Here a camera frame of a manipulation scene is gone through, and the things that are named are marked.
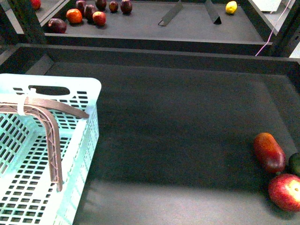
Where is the brown basket handle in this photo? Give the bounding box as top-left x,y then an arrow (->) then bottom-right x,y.
0,94 -> 89,192

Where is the light blue plastic basket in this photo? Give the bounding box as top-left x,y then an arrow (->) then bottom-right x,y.
0,74 -> 101,225

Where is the red yellow apple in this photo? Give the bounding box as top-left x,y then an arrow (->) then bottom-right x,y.
92,11 -> 106,26

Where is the dark red apple right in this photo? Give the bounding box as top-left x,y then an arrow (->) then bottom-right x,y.
120,0 -> 132,14

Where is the small dark red apple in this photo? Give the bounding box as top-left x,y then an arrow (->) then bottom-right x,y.
109,0 -> 119,13

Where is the dark apple upper back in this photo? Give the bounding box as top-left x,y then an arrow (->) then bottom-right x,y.
95,0 -> 107,12

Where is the dark red apple middle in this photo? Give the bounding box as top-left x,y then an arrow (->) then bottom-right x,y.
84,4 -> 96,21

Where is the dark red apple back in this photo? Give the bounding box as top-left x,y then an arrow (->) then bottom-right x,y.
75,0 -> 86,15

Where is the dark red apple front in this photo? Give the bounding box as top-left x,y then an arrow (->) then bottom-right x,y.
48,18 -> 67,34

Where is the red apple left tray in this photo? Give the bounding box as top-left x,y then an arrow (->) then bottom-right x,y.
30,0 -> 41,10

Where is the left black shelf divider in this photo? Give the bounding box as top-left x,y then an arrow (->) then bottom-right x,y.
158,0 -> 183,26

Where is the black shelf divider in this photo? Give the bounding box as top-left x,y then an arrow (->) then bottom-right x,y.
204,0 -> 222,25
158,0 -> 183,26

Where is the right black shelf divider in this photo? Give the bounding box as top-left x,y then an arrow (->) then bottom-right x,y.
204,0 -> 222,25

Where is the orange fruit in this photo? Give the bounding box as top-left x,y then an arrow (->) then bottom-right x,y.
66,8 -> 83,24

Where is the white zip tie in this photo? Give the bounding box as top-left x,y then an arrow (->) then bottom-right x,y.
17,88 -> 36,116

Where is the elongated red mango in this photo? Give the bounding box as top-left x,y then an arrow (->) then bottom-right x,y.
253,132 -> 286,173

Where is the yellow lemon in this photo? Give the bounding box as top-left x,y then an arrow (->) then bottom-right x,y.
225,0 -> 238,15

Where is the dark green avocado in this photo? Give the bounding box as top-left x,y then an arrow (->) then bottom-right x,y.
288,153 -> 300,177

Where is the dark metal shelf post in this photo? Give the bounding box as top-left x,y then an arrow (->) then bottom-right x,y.
8,0 -> 47,45

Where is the pink cable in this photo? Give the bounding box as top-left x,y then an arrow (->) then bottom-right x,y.
255,0 -> 293,57

